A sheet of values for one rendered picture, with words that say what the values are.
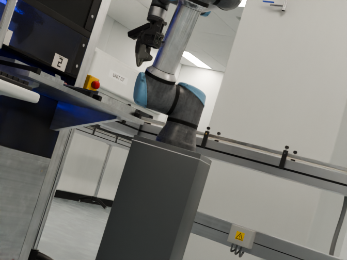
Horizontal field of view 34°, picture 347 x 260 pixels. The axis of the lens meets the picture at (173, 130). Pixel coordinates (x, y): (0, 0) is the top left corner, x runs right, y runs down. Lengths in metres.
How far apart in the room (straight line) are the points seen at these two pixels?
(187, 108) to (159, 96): 0.11
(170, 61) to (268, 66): 1.83
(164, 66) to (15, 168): 0.87
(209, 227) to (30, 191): 0.97
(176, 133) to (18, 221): 0.93
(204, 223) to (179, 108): 1.14
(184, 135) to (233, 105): 1.77
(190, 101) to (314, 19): 1.86
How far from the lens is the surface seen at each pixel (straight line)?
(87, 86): 2.73
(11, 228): 2.62
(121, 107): 2.34
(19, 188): 2.57
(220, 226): 3.02
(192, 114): 2.04
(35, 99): 1.71
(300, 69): 3.68
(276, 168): 2.92
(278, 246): 2.90
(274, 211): 3.54
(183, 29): 1.97
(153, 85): 1.99
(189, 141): 2.04
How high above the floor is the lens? 0.69
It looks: 4 degrees up
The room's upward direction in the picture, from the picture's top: 17 degrees clockwise
